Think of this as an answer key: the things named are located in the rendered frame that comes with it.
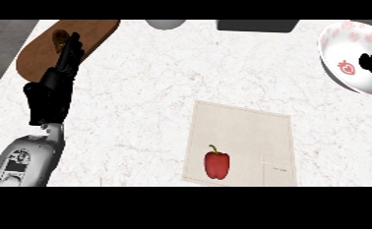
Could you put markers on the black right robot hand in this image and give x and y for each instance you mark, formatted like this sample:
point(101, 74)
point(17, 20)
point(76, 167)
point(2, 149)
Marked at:
point(367, 63)

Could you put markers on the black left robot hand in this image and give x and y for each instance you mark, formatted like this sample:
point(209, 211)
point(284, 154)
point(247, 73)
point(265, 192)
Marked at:
point(51, 98)

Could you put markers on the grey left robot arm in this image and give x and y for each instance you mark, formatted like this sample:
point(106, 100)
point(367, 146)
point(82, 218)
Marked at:
point(30, 160)

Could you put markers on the white bowl with red print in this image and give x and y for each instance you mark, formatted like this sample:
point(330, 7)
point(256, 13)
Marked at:
point(346, 47)

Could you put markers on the beige placemat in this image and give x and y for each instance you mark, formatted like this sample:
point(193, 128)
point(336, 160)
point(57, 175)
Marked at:
point(247, 134)

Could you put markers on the brown wooden cutting board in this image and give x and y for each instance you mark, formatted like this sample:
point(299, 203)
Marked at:
point(44, 54)

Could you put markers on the dark brown small item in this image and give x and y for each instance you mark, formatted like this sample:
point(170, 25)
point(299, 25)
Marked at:
point(60, 39)

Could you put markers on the dark grey rectangular object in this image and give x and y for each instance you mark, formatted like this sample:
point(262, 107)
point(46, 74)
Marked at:
point(258, 25)

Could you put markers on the grey round object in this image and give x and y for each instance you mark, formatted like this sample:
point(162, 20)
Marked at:
point(166, 24)

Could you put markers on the red bell pepper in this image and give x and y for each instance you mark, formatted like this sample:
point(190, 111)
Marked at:
point(216, 164)

